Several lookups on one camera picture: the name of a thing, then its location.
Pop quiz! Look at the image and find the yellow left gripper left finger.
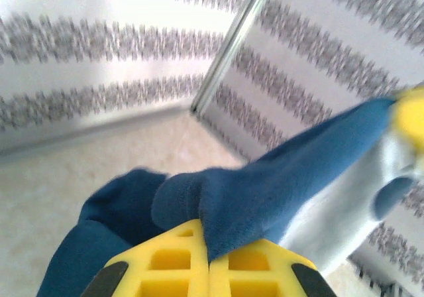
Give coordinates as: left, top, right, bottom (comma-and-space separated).
80, 219, 210, 297

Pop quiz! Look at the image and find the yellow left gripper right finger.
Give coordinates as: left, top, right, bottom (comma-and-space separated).
209, 239, 338, 297

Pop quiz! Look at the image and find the blue t-shirt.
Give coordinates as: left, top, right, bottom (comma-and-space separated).
36, 97, 424, 297

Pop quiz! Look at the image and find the aluminium corner post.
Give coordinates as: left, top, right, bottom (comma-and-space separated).
190, 0, 279, 114

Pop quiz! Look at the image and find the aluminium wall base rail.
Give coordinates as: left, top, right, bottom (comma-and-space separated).
0, 106, 196, 157

